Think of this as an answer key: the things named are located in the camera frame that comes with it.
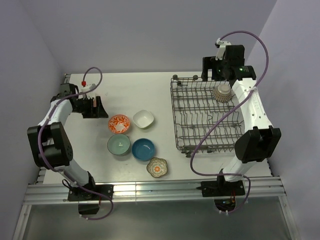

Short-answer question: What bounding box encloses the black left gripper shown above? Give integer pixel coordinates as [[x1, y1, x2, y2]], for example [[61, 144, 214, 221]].
[[73, 96, 109, 119]]

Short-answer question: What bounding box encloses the orange floral patterned bowl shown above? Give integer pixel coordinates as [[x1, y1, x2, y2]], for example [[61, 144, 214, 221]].
[[108, 114, 131, 134]]

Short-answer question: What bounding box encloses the brown patterned ceramic bowl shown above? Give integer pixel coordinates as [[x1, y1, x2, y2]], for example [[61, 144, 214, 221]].
[[212, 84, 233, 103]]

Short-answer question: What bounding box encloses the pale green ceramic bowl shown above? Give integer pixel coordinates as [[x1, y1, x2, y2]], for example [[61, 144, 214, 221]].
[[107, 134, 131, 156]]

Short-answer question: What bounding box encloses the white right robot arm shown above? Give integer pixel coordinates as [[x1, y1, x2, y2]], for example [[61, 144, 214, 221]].
[[201, 41, 282, 195]]

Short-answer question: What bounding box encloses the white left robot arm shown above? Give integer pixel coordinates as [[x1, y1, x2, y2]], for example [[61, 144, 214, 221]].
[[27, 83, 109, 200]]

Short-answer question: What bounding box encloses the small flower shaped patterned dish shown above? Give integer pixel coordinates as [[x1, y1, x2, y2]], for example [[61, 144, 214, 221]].
[[146, 157, 169, 178]]

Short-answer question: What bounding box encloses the white square bowl green outside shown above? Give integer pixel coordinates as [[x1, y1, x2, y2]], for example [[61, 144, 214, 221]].
[[132, 109, 155, 129]]

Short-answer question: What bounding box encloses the blue ceramic bowl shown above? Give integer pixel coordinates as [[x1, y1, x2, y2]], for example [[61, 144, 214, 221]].
[[131, 138, 156, 162]]

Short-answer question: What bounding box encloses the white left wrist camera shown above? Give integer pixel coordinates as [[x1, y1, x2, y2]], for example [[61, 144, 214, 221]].
[[80, 80, 97, 99]]

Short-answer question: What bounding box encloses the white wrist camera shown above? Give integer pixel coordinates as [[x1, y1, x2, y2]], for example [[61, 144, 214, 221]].
[[80, 80, 97, 99], [215, 38, 231, 61]]

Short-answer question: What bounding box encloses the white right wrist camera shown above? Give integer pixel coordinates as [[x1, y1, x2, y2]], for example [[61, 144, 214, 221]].
[[215, 38, 231, 61]]

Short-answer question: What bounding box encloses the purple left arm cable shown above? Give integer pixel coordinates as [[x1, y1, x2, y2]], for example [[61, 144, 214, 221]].
[[36, 66, 115, 221]]

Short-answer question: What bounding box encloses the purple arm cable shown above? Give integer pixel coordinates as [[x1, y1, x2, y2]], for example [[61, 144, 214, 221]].
[[189, 30, 270, 215], [36, 66, 115, 221]]

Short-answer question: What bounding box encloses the grey wire dish rack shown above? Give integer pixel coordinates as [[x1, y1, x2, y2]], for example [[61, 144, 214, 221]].
[[170, 74, 244, 158]]

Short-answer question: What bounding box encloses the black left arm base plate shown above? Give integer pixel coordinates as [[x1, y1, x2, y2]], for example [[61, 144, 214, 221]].
[[67, 184, 114, 202]]

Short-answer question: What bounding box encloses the aluminium frame rail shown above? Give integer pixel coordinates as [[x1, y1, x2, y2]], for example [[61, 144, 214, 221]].
[[22, 177, 286, 205]]

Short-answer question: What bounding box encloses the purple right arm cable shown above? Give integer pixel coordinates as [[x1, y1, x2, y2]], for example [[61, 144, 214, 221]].
[[189, 30, 270, 215]]

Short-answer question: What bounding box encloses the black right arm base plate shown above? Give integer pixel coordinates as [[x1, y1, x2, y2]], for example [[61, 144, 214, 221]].
[[196, 180, 246, 197]]

